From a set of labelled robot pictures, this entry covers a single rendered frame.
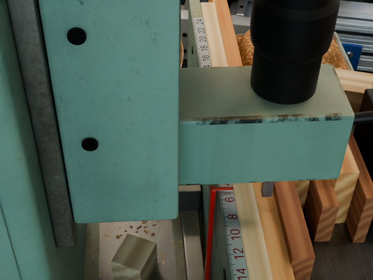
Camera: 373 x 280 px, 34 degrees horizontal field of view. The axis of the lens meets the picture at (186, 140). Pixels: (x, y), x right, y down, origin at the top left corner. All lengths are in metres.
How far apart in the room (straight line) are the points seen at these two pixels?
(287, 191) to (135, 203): 0.17
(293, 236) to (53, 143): 0.23
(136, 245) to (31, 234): 0.26
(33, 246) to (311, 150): 0.22
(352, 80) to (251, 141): 0.29
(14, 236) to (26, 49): 0.13
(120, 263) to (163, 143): 0.26
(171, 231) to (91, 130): 0.34
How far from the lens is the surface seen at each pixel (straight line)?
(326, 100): 0.48
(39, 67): 0.37
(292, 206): 0.56
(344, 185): 0.58
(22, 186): 0.39
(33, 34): 0.36
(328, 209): 0.57
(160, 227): 0.73
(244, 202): 0.55
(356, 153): 0.60
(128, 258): 0.66
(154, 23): 0.36
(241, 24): 1.13
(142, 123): 0.40
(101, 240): 0.72
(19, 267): 0.45
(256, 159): 0.48
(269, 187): 0.55
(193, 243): 0.69
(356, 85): 0.73
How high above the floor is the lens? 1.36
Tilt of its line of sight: 42 degrees down
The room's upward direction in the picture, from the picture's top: 1 degrees clockwise
